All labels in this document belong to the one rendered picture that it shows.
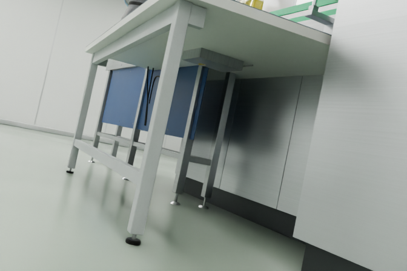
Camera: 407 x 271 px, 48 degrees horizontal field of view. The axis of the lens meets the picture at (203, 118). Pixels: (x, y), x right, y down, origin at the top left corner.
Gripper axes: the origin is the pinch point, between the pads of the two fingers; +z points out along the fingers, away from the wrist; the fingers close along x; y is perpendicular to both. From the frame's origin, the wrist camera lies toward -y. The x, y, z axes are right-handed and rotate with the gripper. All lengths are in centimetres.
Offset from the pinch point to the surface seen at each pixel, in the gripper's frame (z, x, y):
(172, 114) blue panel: 71, -14, -29
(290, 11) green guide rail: 21, -5, 46
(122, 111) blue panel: 72, -13, -114
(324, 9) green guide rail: 24, -5, 67
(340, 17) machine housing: 37, -24, 96
